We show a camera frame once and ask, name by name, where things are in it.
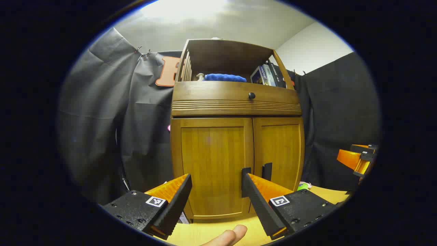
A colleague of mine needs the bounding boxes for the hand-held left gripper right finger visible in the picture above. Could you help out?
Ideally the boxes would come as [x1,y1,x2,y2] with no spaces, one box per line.
[246,173,337,240]

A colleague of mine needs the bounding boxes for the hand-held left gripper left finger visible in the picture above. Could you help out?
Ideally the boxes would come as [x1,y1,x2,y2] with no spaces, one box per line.
[102,174,193,240]

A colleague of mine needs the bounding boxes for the black door handle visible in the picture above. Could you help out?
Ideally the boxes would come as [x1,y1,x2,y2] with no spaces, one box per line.
[262,162,273,182]
[241,167,252,198]

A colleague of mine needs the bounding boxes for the wooden shoe cabinet door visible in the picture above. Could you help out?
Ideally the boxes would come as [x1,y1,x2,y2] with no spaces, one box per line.
[171,118,255,219]
[253,117,305,192]

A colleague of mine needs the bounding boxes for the wooden double-door shoe cabinet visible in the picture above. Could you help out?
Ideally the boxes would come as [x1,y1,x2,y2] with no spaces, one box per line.
[170,38,305,224]

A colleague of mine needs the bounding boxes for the wooden cabinet drawer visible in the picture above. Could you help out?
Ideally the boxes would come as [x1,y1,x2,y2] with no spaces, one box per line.
[171,81,302,117]

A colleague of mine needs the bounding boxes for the black spine book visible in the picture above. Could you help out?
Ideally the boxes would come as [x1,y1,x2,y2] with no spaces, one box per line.
[268,61,288,88]

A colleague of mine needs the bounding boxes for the black backdrop cloth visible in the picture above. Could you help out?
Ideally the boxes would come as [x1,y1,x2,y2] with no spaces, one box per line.
[58,27,381,205]

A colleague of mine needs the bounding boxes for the grey spine book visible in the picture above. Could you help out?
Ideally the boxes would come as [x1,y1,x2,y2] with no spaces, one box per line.
[262,64,276,87]

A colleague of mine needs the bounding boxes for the blue cover book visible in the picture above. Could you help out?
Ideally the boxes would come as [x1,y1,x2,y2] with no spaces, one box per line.
[250,66,266,85]

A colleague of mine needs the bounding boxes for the blue towel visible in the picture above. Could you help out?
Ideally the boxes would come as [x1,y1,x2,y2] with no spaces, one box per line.
[204,73,247,83]

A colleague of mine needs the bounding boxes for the black cable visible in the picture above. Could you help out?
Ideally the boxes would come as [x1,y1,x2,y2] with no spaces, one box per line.
[115,128,131,192]

